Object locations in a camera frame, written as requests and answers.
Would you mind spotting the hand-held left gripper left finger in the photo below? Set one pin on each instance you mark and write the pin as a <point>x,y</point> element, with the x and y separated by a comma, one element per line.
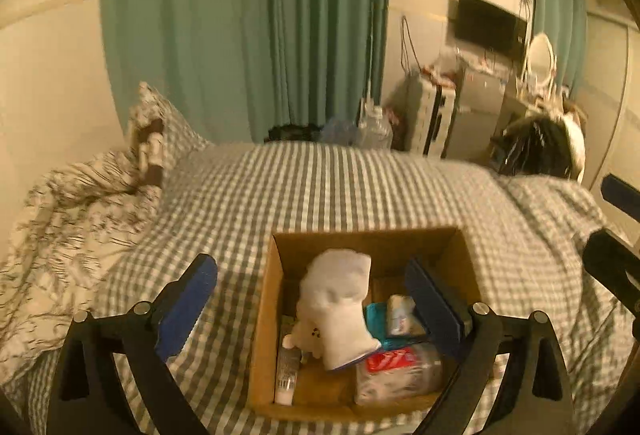
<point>186,307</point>

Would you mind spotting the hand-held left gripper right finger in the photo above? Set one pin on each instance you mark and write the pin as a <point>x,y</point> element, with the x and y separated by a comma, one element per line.
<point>434,310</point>

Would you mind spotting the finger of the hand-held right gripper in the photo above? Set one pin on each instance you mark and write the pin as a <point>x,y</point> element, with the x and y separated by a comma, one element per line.
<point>620,193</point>
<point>614,262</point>

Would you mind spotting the cardboard box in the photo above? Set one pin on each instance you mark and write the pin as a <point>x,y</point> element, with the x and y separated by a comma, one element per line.
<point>265,340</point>

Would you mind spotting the small pale wipes packet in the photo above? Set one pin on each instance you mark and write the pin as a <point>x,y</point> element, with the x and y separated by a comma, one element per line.
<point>402,315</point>

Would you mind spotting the teal packet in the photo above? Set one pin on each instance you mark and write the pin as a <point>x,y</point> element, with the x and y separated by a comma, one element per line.
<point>376,322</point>

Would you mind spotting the white cloth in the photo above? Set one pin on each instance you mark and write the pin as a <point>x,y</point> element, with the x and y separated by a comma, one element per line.
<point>576,147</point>

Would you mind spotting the red and white tissue pack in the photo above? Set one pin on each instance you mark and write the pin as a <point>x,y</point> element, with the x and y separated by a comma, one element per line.
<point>395,372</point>

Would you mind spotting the white wardrobe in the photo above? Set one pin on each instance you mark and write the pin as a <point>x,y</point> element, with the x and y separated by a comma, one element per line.
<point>612,105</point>

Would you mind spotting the black shiny bag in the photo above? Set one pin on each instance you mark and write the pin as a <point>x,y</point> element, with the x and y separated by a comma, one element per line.
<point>532,147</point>

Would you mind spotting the white cream tube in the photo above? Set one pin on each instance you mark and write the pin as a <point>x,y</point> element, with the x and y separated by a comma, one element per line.
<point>286,367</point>

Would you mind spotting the small white plush toy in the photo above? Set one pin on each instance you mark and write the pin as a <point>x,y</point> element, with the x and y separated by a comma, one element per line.
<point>304,339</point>

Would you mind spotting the white floral duvet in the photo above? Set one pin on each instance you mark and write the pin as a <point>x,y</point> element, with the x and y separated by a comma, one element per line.
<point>70,235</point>

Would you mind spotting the white oval table mirror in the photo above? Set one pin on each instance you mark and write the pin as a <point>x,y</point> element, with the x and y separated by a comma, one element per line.
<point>540,57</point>

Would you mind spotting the grey checkered bed sheet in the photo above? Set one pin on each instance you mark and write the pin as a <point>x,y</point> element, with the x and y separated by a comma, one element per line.
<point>325,190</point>

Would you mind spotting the grey cabinet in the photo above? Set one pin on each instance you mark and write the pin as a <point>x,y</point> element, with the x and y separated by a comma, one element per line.
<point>477,115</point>

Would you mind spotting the brown and white plush toy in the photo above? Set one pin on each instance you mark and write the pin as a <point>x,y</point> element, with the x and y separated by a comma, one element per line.
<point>150,145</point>

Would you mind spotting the grey checkered pillow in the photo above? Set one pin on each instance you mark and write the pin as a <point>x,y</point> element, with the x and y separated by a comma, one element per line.
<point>175,130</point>

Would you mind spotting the narrow green curtain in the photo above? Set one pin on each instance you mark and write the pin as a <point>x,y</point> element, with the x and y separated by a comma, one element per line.
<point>560,25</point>

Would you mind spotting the clear water bottle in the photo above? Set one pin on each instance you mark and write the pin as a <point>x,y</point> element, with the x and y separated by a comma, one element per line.
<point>375,127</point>

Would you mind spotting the blue plastic bag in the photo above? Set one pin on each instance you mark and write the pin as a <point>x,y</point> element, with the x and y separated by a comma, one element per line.
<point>340,131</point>

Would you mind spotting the wide green curtain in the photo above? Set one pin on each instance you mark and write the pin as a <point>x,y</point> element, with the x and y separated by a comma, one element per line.
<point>225,25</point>

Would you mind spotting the black wall television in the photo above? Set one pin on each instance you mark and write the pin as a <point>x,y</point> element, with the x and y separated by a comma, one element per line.
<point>492,27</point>

